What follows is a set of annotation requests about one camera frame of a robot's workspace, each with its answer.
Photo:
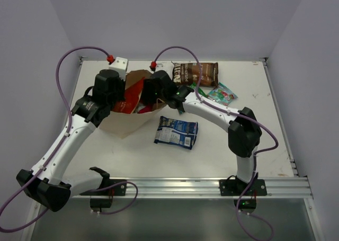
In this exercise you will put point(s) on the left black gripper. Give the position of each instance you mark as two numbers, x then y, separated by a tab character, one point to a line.
116	93

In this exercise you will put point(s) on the left black base bracket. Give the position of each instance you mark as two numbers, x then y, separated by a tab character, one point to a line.
104	198

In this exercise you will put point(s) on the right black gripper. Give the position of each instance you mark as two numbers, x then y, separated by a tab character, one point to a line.
147	96

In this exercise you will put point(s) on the beige paper bag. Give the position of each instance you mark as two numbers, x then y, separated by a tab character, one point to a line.
121	124

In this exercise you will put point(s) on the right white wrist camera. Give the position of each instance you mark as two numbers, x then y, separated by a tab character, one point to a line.
154	65

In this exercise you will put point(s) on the right black base bracket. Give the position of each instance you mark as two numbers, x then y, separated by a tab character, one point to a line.
246	199

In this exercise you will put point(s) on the aluminium mounting rail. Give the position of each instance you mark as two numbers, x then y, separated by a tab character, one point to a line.
208	188

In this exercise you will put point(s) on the blue snack bag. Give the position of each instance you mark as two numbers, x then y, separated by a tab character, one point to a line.
176	132

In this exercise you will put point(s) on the black base bracket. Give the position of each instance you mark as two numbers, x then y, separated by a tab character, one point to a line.
246	199
104	198

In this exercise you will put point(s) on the red snack bag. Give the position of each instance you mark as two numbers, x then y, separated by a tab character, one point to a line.
132	97

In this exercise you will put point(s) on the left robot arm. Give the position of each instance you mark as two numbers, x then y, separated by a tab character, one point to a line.
45	181

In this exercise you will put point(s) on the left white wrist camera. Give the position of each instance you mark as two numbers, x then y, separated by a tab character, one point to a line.
117	67

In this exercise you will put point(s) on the brown chips bag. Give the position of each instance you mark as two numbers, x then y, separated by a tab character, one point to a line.
189	73

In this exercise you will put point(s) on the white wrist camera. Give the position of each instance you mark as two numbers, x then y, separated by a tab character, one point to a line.
154	65
117	67

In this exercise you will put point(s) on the pink snack bag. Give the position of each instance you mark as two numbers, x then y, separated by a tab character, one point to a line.
143	108

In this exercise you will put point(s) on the teal snack bag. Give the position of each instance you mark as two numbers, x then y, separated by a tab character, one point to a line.
222	95

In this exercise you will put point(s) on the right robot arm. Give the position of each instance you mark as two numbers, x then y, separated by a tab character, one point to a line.
243	132

